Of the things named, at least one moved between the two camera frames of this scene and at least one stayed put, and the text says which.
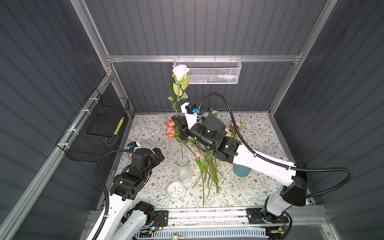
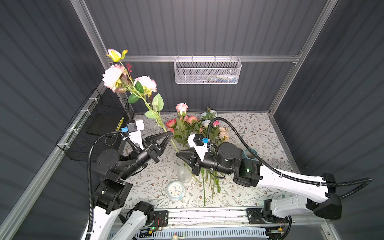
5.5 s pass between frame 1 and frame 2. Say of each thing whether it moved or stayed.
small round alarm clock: stayed
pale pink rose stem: moved
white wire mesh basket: stayed
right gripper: moved
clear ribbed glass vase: stayed
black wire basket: stayed
